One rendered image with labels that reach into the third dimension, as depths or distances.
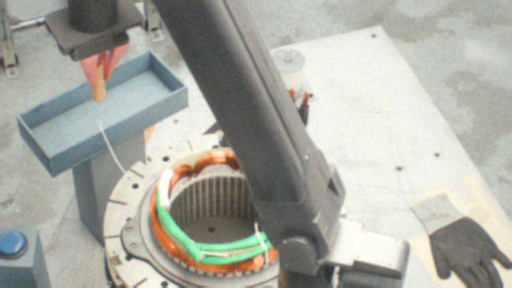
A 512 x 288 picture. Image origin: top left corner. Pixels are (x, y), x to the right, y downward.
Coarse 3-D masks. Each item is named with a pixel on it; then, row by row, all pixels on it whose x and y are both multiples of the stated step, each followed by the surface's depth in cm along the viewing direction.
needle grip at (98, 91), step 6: (102, 60) 119; (96, 66) 118; (102, 66) 119; (96, 72) 119; (102, 72) 120; (96, 78) 120; (102, 78) 120; (96, 84) 120; (102, 84) 121; (96, 90) 121; (102, 90) 121; (96, 96) 122; (102, 96) 122
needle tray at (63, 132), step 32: (128, 64) 161; (160, 64) 161; (64, 96) 156; (128, 96) 161; (160, 96) 161; (32, 128) 156; (64, 128) 156; (96, 128) 156; (128, 128) 154; (64, 160) 149; (96, 160) 156; (128, 160) 161; (96, 192) 161; (96, 224) 168
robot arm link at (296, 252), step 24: (288, 240) 93; (312, 240) 93; (336, 240) 98; (360, 240) 98; (384, 240) 98; (288, 264) 96; (312, 264) 95; (336, 264) 97; (360, 264) 97; (384, 264) 96
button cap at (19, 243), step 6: (6, 234) 139; (12, 234) 139; (18, 234) 139; (0, 240) 139; (6, 240) 139; (12, 240) 139; (18, 240) 139; (0, 246) 138; (6, 246) 138; (12, 246) 138; (18, 246) 138; (0, 252) 138; (6, 252) 137; (12, 252) 137; (18, 252) 138
